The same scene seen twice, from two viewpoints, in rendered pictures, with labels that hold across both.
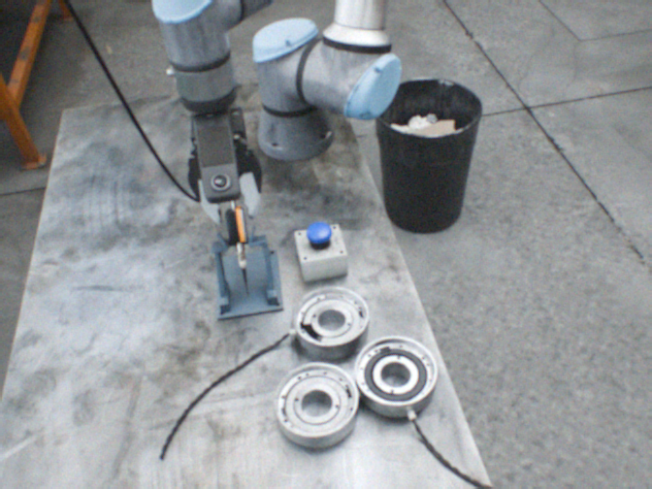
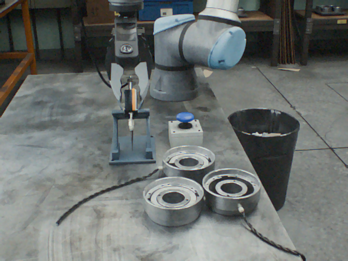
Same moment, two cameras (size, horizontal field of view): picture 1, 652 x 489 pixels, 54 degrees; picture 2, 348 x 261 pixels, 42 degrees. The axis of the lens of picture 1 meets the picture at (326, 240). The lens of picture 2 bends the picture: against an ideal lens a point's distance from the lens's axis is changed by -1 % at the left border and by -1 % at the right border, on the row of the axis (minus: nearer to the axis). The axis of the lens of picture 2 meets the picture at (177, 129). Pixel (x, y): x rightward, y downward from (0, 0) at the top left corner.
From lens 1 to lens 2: 0.36 m
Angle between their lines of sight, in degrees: 20
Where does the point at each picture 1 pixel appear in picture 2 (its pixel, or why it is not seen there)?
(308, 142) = (182, 89)
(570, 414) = not seen: outside the picture
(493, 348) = not seen: outside the picture
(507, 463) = not seen: outside the picture
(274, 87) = (164, 49)
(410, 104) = (251, 125)
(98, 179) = (43, 102)
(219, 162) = (127, 39)
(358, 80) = (218, 38)
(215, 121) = (128, 20)
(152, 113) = (83, 78)
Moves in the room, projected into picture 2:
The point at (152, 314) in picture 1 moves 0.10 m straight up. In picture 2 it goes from (65, 159) to (60, 117)
